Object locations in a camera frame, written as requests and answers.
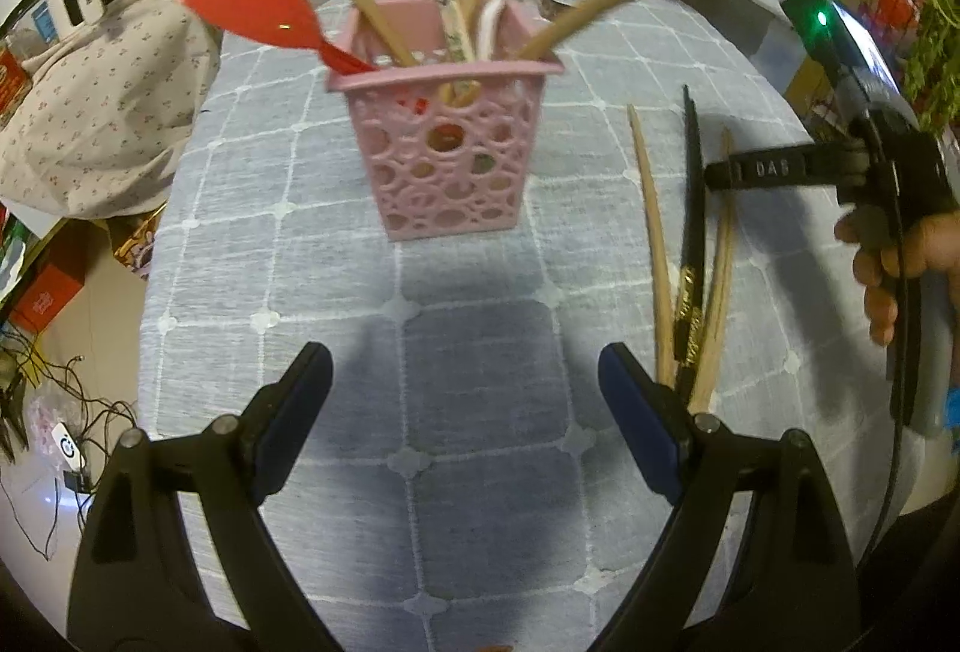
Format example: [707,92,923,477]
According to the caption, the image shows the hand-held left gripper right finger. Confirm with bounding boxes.
[585,343,862,652]

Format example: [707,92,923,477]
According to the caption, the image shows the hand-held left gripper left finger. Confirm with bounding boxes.
[66,343,335,652]

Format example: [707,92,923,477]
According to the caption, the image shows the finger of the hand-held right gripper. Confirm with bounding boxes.
[703,151,751,189]

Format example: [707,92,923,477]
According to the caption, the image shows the black chopstick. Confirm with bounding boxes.
[673,83,702,366]
[679,97,707,360]

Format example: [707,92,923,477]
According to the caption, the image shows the pink plastic utensil basket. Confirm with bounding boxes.
[326,0,565,242]

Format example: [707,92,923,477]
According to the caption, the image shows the red plastic spoon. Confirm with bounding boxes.
[174,0,376,75]

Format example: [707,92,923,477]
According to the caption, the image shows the person's right hand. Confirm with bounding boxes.
[834,205,960,347]

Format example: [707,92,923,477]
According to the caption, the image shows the green plastic strands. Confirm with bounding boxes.
[902,0,960,131]

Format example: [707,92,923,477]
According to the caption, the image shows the grey checkered tablecloth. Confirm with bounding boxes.
[139,0,931,652]

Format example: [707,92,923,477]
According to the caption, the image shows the white power adapter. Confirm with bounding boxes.
[51,421,85,474]

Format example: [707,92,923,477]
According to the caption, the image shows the yellow patterned box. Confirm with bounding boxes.
[112,209,170,278]

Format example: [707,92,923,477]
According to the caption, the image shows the clear plastic bag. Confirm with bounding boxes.
[19,389,76,450]

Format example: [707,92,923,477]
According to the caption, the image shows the red cardboard box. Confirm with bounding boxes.
[7,230,87,332]

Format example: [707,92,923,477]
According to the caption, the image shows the person's dark clothing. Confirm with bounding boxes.
[862,487,960,652]

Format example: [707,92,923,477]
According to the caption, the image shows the white green bag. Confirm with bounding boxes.
[0,209,35,293]

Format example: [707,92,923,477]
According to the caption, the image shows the floral cloth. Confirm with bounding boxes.
[0,0,222,222]

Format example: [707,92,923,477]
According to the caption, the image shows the red-labelled jar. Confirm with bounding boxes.
[0,47,35,128]

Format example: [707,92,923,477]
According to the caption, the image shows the floor cables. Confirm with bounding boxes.
[0,322,151,563]

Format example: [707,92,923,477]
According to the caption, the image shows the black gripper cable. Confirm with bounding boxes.
[855,97,927,574]

